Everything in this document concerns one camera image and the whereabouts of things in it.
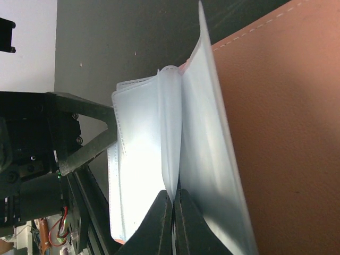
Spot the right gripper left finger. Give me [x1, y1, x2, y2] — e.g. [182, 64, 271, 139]
[117, 190, 173, 254]

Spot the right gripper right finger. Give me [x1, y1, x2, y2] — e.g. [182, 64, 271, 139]
[174, 189, 231, 255]

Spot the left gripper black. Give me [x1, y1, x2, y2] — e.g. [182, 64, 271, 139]
[1, 91, 117, 183]

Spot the brown leather card holder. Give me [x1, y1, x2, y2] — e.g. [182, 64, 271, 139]
[108, 0, 339, 254]

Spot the black aluminium rail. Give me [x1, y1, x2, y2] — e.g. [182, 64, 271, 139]
[61, 165, 122, 254]

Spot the left black frame post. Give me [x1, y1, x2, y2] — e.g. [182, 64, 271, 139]
[0, 18, 16, 53]

